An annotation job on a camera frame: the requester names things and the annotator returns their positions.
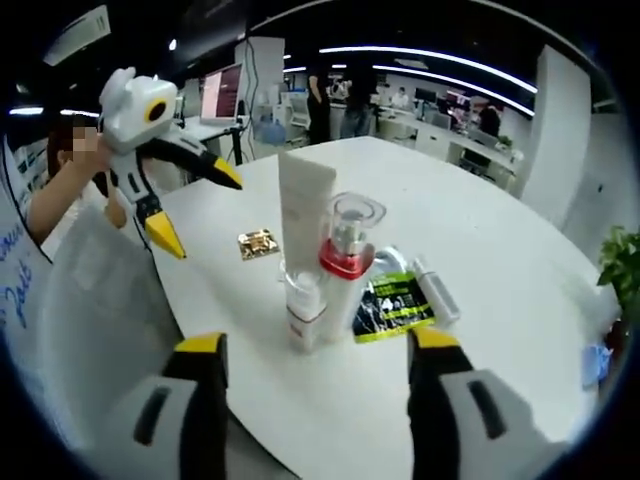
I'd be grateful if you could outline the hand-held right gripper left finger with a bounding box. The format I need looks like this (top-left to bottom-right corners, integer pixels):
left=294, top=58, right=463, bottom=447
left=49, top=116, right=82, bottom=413
left=99, top=331, right=231, bottom=480

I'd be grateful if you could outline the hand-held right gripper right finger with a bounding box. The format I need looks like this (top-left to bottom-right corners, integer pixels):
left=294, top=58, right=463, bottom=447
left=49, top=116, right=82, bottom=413
left=407, top=326, right=561, bottom=480

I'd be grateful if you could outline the green black skincare sachet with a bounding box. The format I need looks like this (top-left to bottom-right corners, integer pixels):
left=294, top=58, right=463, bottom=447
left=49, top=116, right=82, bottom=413
left=352, top=269, right=435, bottom=345

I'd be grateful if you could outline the gold skincare sachet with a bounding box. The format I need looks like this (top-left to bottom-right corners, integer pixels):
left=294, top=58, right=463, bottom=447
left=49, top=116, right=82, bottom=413
left=235, top=228, right=282, bottom=263

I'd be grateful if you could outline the white skincare tube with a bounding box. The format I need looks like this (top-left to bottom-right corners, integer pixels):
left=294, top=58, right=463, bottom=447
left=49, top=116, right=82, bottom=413
left=277, top=149, right=338, bottom=281

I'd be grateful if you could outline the red collared white skincare bottle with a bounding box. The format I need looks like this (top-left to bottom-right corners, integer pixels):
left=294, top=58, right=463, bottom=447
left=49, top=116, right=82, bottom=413
left=318, top=191, right=387, bottom=347

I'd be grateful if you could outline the person's left hand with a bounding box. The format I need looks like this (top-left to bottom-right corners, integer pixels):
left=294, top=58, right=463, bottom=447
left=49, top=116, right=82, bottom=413
left=87, top=133, right=127, bottom=231

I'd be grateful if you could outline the black laptop stand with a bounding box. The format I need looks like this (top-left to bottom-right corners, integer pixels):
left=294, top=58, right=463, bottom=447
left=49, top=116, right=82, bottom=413
left=227, top=119, right=249, bottom=167

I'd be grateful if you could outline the computer monitor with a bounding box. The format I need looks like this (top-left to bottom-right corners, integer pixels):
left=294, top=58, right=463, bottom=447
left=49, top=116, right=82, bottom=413
left=198, top=63, right=246, bottom=126

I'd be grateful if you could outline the blue water jug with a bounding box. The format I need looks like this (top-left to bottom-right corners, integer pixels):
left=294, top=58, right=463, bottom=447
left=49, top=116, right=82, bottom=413
left=254, top=117, right=287, bottom=144

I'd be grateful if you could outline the ceiling air conditioner vent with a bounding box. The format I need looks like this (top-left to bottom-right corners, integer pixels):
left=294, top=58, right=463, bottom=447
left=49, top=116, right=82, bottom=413
left=44, top=4, right=112, bottom=66

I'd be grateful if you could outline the white office chair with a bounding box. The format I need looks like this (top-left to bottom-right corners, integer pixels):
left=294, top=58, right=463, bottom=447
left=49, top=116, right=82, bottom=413
left=285, top=92, right=315, bottom=132

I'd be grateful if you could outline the grey mesh office chair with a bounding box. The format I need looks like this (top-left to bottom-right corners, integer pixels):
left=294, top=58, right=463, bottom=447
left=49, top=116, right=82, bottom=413
left=37, top=202, right=189, bottom=451

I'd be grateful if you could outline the blue cloth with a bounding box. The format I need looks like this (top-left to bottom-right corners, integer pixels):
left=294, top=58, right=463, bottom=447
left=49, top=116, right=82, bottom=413
left=582, top=342, right=614, bottom=389

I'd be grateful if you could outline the red and dark cloth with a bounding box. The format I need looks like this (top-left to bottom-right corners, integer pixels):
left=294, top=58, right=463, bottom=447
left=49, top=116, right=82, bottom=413
left=609, top=319, right=632, bottom=352

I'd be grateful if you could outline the green potted plant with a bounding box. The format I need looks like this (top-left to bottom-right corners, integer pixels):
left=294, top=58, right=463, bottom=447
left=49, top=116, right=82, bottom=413
left=597, top=224, right=640, bottom=312

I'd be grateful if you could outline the row of white office desks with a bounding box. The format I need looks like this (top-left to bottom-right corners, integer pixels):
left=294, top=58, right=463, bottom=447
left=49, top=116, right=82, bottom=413
left=375, top=107, right=519, bottom=194

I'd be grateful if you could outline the long ceiling light strip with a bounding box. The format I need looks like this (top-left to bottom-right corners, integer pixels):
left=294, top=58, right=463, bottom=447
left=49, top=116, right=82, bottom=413
left=319, top=46, right=539, bottom=94

